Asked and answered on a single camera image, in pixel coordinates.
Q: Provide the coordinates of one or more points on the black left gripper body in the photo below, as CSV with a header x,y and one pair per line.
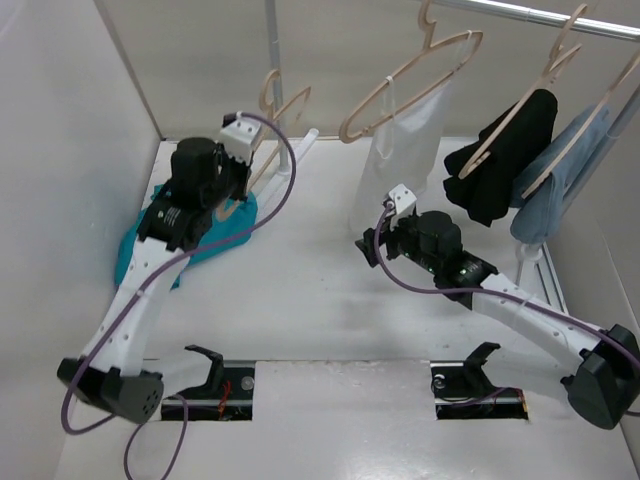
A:
x,y
233,180

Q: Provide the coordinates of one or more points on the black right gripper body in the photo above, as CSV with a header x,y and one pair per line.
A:
x,y
402,238

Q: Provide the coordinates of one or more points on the teal t shirt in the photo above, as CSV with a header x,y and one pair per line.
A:
x,y
243,218

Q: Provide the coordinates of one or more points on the beige wooden hanger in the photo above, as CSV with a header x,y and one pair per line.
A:
x,y
266,106

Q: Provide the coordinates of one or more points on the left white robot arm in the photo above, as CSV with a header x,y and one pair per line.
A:
x,y
112,373

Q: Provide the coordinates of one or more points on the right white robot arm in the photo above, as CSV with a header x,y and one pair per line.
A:
x,y
603,364

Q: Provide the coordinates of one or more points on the beige hanger holding black garment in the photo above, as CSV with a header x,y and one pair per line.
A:
x,y
559,57

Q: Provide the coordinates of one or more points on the beige hanger holding denim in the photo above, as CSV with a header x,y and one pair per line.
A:
x,y
624,73

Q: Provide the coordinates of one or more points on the black hanging garment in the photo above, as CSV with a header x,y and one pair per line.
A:
x,y
486,192

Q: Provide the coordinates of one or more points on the white hanging cloth bag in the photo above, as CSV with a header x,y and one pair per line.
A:
x,y
403,151

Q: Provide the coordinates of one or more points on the blue denim hanging garment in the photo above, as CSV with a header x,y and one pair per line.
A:
x,y
540,215

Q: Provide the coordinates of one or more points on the white rack right base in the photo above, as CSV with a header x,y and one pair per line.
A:
x,y
536,274

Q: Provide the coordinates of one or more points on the silver rack top bar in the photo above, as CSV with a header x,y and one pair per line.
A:
x,y
544,18

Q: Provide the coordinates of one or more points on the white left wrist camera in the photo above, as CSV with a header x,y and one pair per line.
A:
x,y
239,136

